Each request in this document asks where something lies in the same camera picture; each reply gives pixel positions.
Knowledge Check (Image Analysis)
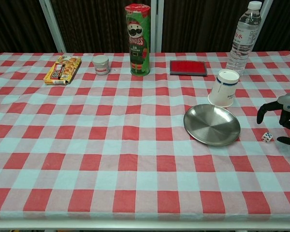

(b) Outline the yellow food box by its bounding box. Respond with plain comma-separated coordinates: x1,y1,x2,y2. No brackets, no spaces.
43,55,82,86

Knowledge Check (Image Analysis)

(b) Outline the green Pringles can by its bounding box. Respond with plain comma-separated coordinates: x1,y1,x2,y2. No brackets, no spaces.
124,3,151,77

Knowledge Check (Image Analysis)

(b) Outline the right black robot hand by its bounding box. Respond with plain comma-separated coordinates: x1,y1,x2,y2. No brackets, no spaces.
256,90,290,145

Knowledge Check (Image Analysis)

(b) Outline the white metal frame post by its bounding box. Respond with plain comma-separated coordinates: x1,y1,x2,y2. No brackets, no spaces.
150,0,164,53
258,0,274,27
38,0,68,53

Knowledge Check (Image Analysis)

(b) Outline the white paper cup blue stripe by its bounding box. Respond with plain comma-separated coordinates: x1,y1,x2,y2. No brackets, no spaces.
207,68,240,108

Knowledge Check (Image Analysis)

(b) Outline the small white jar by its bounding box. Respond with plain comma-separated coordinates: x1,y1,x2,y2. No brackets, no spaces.
92,55,111,76

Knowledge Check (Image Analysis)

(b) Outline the clear plastic water bottle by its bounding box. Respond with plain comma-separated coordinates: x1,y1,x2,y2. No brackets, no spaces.
226,0,262,77

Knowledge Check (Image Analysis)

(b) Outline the red checkered tablecloth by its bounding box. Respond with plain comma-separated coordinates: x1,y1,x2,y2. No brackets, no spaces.
0,51,290,220

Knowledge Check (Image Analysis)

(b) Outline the red ink pad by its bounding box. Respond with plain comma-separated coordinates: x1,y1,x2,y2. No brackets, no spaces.
169,60,208,77

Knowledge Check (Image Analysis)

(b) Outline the silver metal plate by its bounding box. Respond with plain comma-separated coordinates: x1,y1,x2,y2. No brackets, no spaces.
183,103,241,146

